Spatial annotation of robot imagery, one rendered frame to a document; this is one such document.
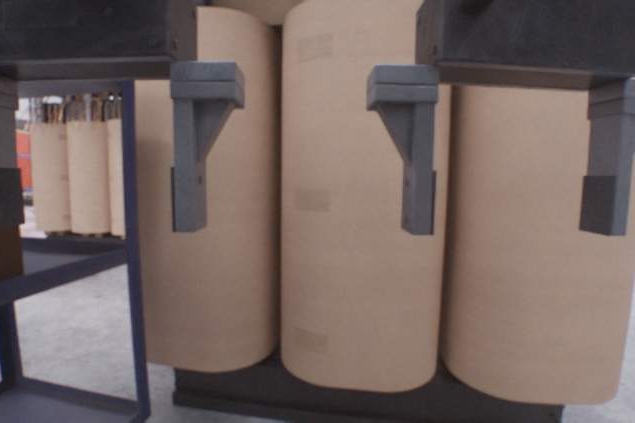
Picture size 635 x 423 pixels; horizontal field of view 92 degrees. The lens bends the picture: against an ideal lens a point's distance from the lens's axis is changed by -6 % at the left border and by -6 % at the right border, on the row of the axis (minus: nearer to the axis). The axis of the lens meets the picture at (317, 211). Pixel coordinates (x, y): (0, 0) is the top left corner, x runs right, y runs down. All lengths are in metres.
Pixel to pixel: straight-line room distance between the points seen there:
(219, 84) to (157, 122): 0.67
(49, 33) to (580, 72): 0.31
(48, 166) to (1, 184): 3.33
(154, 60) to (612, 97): 0.29
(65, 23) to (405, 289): 0.69
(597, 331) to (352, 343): 0.52
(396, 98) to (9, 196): 0.26
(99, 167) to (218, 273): 2.57
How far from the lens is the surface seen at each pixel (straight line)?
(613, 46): 0.27
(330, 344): 0.80
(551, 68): 0.25
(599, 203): 0.29
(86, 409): 1.05
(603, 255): 0.87
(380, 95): 0.21
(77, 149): 3.36
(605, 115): 0.29
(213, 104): 0.22
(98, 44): 0.24
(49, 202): 3.63
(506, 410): 1.11
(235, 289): 0.84
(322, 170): 0.72
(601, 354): 0.95
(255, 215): 0.83
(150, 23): 0.23
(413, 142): 0.21
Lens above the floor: 0.69
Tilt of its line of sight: 6 degrees down
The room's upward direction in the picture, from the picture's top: 1 degrees clockwise
